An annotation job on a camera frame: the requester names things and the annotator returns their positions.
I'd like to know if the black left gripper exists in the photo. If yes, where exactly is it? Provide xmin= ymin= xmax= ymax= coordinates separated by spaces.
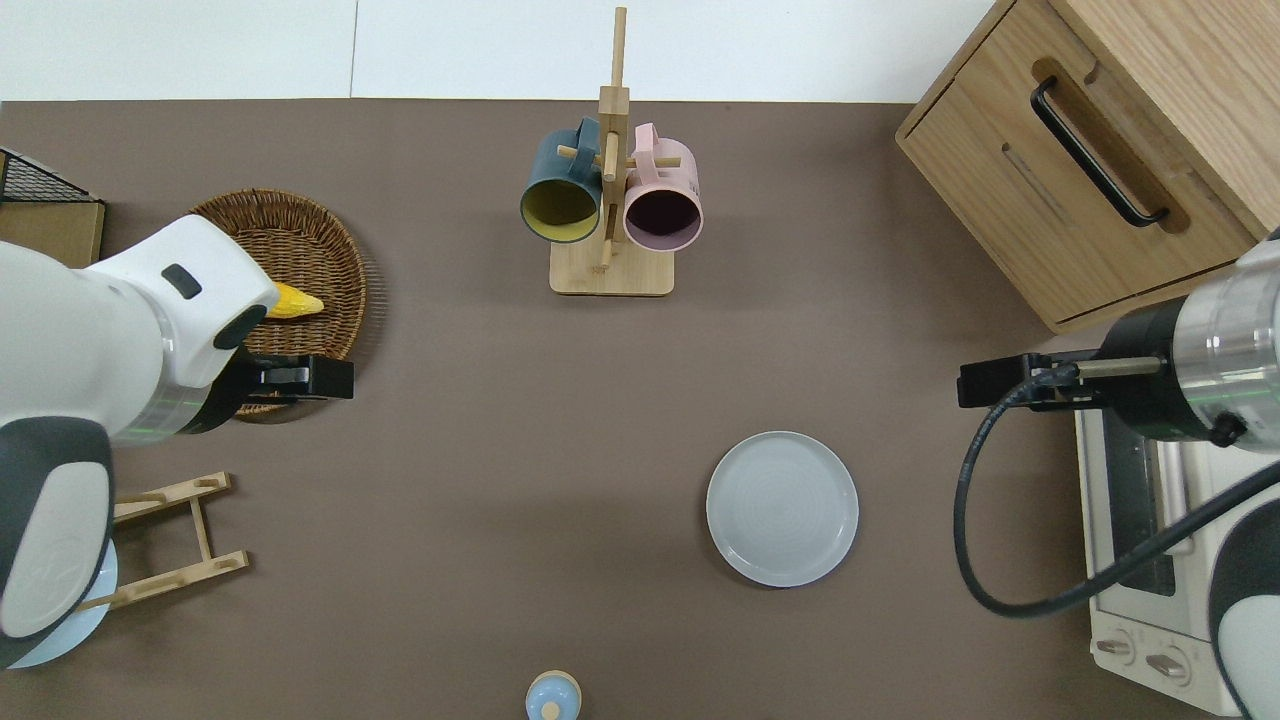
xmin=190 ymin=350 xmax=355 ymax=433

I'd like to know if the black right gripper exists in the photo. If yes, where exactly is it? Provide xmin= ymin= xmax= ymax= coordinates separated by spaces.
xmin=958 ymin=300 xmax=1186 ymax=436

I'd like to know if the gray round plate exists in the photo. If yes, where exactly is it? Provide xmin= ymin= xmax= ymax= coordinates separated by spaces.
xmin=706 ymin=431 xmax=860 ymax=589

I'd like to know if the wooden plate rack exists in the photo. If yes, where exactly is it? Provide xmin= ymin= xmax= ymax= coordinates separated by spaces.
xmin=78 ymin=472 xmax=250 ymax=611

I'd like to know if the light blue plate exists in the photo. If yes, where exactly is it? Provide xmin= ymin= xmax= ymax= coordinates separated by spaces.
xmin=8 ymin=540 xmax=119 ymax=669

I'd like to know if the yellow corn cob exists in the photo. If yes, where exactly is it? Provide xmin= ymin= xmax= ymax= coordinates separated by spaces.
xmin=268 ymin=282 xmax=326 ymax=321

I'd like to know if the brown wicker basket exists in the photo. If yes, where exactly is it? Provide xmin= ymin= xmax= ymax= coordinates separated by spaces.
xmin=186 ymin=188 xmax=369 ymax=423

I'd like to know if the brown table mat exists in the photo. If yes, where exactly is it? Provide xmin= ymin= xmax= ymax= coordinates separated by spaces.
xmin=0 ymin=98 xmax=1241 ymax=720

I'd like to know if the cream toaster oven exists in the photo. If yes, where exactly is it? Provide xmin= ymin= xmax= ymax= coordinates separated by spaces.
xmin=1075 ymin=405 xmax=1280 ymax=716

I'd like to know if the wooden mug tree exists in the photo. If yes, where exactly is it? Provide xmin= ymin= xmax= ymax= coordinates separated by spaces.
xmin=549 ymin=7 xmax=674 ymax=297

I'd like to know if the teal mug yellow inside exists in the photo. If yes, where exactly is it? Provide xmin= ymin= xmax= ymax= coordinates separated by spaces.
xmin=519 ymin=117 xmax=604 ymax=245

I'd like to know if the pink mug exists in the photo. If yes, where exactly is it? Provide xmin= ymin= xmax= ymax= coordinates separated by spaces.
xmin=623 ymin=123 xmax=704 ymax=252

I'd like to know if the small blue dome bell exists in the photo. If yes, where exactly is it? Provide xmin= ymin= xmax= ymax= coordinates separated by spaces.
xmin=525 ymin=671 xmax=582 ymax=720

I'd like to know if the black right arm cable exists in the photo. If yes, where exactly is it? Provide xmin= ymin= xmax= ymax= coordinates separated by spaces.
xmin=952 ymin=375 xmax=1280 ymax=618

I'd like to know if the wooden box black handle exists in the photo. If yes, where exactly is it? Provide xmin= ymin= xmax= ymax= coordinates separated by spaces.
xmin=896 ymin=0 xmax=1280 ymax=336

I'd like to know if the wire grid shelf wooden top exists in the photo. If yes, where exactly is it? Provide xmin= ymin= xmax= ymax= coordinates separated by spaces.
xmin=0 ymin=148 xmax=106 ymax=269

